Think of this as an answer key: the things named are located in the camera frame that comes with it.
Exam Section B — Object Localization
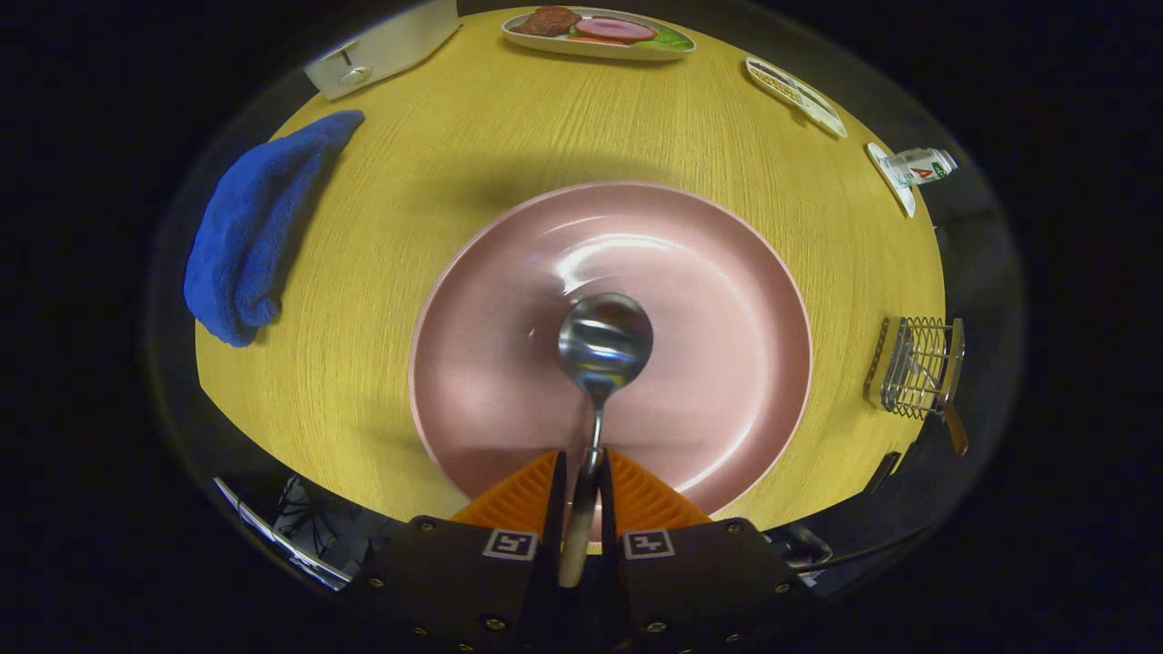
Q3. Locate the metal fork with wooden handle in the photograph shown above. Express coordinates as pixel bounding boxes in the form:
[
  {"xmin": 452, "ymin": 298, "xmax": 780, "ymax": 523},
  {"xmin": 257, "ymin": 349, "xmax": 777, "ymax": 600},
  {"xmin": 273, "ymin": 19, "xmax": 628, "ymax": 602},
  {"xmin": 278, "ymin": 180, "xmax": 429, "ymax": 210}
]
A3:
[{"xmin": 909, "ymin": 318, "xmax": 969, "ymax": 457}]

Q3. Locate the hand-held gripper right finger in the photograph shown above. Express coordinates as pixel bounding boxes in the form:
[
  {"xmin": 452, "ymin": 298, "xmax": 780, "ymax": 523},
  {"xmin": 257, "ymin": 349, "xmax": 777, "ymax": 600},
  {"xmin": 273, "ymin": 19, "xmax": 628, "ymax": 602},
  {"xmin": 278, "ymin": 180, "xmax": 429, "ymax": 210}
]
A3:
[{"xmin": 595, "ymin": 450, "xmax": 805, "ymax": 650}]

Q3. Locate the pink ham slice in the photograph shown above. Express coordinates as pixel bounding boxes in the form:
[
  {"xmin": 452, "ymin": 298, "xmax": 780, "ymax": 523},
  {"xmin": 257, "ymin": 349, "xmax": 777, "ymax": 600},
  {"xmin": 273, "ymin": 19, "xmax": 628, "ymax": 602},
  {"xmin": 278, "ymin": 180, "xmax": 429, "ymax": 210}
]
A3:
[{"xmin": 574, "ymin": 16, "xmax": 659, "ymax": 44}]

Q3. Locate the large brown meat piece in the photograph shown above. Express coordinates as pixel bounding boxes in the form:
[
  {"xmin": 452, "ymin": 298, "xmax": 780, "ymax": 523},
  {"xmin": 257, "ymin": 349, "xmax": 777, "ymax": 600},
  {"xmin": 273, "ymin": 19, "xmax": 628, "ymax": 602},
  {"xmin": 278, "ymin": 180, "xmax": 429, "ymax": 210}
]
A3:
[{"xmin": 511, "ymin": 6, "xmax": 582, "ymax": 37}]

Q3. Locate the blue cloth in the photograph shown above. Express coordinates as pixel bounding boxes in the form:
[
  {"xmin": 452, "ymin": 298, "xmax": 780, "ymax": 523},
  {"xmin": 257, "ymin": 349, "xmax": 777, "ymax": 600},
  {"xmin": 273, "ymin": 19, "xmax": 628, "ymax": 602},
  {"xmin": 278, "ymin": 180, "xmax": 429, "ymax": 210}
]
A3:
[{"xmin": 184, "ymin": 110, "xmax": 366, "ymax": 348}]

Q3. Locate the pink plate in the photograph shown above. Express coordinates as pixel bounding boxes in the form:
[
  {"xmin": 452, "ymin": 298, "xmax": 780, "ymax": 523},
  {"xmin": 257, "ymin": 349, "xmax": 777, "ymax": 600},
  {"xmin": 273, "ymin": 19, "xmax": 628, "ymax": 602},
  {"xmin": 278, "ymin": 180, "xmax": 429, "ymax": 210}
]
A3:
[{"xmin": 408, "ymin": 181, "xmax": 813, "ymax": 528}]

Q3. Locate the white drink bottle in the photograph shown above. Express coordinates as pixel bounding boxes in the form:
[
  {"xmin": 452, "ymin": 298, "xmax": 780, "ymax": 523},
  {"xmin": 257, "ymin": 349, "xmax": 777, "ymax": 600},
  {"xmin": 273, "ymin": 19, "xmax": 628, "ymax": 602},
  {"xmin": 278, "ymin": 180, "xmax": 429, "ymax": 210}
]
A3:
[{"xmin": 880, "ymin": 148, "xmax": 959, "ymax": 188}]

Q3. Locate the white square coaster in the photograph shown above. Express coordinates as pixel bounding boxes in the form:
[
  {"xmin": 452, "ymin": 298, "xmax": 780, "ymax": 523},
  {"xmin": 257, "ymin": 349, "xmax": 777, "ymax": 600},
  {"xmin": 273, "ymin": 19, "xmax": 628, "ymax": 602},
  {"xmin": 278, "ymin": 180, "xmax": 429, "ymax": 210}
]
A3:
[{"xmin": 866, "ymin": 142, "xmax": 917, "ymax": 219}]

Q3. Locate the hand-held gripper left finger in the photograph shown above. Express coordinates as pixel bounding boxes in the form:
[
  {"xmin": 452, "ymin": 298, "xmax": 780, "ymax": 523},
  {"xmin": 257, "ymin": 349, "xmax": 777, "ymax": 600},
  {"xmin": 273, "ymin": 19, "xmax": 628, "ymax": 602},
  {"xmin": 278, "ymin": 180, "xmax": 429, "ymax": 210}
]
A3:
[{"xmin": 350, "ymin": 450, "xmax": 569, "ymax": 650}]

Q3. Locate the metal spoon with wooden handle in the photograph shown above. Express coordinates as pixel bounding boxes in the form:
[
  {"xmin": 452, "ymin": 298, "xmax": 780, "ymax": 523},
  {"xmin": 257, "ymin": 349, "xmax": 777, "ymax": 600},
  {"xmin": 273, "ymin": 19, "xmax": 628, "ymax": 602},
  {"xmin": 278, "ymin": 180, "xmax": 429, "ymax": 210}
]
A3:
[{"xmin": 557, "ymin": 292, "xmax": 654, "ymax": 590}]

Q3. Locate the grey food plate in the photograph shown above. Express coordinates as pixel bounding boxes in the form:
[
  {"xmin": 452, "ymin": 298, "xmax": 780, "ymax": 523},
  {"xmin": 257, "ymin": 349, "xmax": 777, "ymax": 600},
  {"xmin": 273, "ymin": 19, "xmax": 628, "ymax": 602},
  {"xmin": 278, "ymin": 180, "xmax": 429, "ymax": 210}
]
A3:
[{"xmin": 502, "ymin": 6, "xmax": 697, "ymax": 62}]

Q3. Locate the green lettuce leaf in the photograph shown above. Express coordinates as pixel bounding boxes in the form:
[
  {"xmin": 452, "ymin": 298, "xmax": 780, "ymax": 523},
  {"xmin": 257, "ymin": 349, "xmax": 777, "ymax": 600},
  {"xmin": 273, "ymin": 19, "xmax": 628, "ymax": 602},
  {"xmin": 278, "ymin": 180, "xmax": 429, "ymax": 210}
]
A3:
[{"xmin": 636, "ymin": 25, "xmax": 695, "ymax": 53}]

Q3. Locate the black table clamp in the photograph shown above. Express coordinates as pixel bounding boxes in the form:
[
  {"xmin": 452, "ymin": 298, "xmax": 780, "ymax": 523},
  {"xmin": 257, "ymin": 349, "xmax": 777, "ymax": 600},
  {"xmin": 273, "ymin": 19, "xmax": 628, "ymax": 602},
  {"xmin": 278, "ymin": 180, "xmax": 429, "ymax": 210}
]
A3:
[{"xmin": 863, "ymin": 451, "xmax": 905, "ymax": 496}]

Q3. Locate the white toaster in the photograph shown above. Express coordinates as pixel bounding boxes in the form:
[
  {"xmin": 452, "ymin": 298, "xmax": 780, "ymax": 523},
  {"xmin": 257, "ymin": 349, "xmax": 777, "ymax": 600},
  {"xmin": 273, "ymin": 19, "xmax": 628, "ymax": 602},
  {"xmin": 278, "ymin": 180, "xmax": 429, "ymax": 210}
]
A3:
[{"xmin": 303, "ymin": 0, "xmax": 461, "ymax": 101}]

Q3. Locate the metal wire cutlery basket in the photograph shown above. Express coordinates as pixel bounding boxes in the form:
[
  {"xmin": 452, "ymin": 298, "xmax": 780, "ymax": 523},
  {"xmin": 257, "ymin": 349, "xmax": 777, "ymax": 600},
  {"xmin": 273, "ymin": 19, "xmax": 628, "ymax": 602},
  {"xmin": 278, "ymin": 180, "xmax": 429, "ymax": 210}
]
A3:
[{"xmin": 863, "ymin": 316, "xmax": 966, "ymax": 421}]

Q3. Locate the white divided bean dish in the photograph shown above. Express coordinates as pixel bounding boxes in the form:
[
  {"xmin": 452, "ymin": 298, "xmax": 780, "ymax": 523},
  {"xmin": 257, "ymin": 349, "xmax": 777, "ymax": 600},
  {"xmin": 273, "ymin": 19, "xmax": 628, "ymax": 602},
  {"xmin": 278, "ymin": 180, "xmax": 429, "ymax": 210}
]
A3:
[{"xmin": 745, "ymin": 56, "xmax": 849, "ymax": 140}]

